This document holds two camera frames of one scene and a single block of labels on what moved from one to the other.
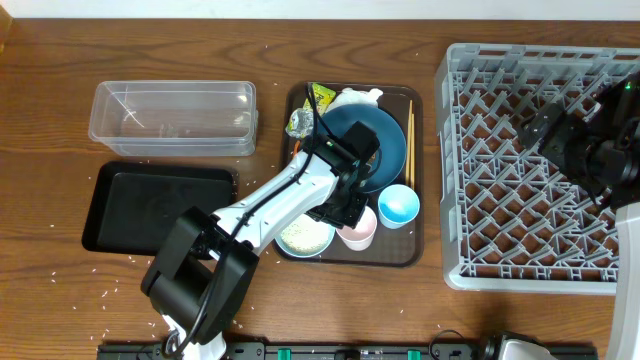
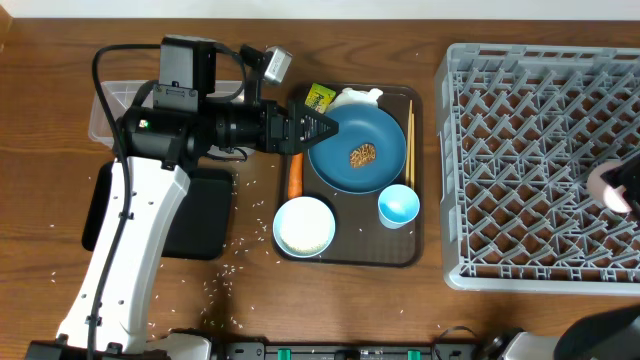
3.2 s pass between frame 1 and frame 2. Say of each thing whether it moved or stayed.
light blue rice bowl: stayed
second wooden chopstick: stayed
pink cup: moved
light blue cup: stayed
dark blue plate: stayed
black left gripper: moved
